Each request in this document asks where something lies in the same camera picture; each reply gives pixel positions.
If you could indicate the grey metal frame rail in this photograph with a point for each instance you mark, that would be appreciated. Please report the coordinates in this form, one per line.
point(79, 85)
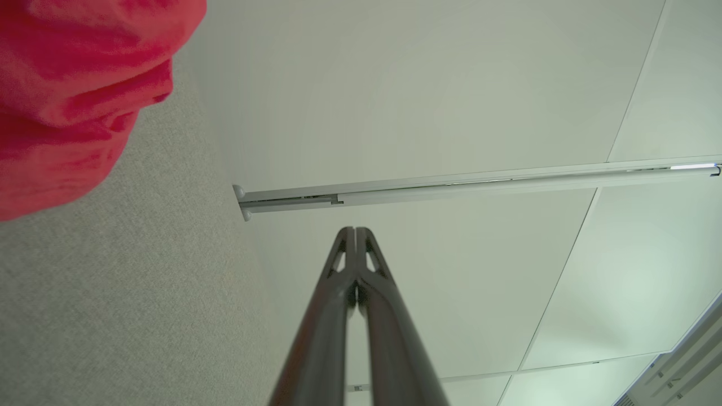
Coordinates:
point(682, 361)

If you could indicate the grey aluminium partition post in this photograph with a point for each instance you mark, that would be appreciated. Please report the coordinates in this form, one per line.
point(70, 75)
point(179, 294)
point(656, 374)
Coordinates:
point(451, 187)

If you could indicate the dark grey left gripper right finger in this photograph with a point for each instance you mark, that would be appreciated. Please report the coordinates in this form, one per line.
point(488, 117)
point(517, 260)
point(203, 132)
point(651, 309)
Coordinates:
point(395, 349)

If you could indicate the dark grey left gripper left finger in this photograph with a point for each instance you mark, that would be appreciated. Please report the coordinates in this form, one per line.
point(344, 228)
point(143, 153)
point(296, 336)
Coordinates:
point(321, 338)

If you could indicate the grey fabric sofa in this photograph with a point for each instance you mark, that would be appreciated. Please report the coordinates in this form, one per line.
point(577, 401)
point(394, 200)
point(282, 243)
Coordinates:
point(113, 282)

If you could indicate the red and white garment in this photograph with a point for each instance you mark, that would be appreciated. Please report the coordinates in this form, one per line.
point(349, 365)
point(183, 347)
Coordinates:
point(67, 84)

